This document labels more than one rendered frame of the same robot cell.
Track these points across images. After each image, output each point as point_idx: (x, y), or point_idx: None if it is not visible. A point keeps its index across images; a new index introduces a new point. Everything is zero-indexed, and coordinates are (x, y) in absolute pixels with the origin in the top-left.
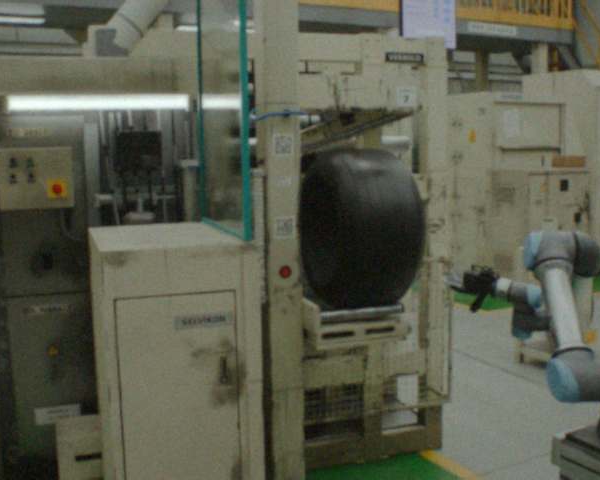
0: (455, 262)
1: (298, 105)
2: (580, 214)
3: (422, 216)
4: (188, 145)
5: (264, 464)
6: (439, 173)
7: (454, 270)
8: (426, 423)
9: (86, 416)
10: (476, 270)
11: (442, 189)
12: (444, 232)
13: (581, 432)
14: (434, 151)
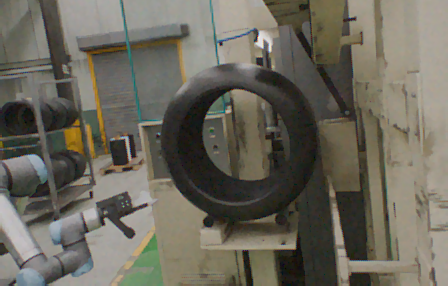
0: None
1: (221, 34)
2: None
3: (162, 136)
4: (263, 64)
5: (154, 219)
6: (411, 78)
7: (145, 193)
8: None
9: None
10: (120, 196)
11: (415, 119)
12: (428, 228)
13: (5, 282)
14: (408, 23)
